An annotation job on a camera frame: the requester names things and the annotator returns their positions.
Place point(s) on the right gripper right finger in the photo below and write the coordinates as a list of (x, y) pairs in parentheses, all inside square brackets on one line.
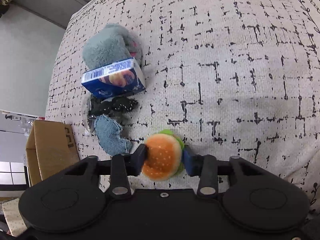
[(204, 167)]

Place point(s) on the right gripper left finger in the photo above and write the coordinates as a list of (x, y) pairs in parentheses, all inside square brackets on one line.
[(123, 166)]

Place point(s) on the blue denim fabric piece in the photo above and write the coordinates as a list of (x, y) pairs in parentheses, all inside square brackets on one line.
[(109, 132)]

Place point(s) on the plush hamburger toy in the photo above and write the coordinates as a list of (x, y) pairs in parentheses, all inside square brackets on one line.
[(164, 155)]

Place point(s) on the black dotted fabric pouch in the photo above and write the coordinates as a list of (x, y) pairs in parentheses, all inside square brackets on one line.
[(119, 104)]

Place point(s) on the brown cardboard box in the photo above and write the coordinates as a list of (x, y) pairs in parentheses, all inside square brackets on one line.
[(50, 149)]

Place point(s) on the blue snack box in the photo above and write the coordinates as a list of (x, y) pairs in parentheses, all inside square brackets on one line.
[(116, 79)]

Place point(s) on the grey plush mouse toy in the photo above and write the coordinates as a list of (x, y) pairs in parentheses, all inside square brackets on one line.
[(112, 44)]

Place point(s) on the white black patterned bed cover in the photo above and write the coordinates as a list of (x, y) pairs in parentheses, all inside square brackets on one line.
[(229, 77)]

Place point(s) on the cream dotted blanket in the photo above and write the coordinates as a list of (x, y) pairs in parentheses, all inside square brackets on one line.
[(13, 217)]

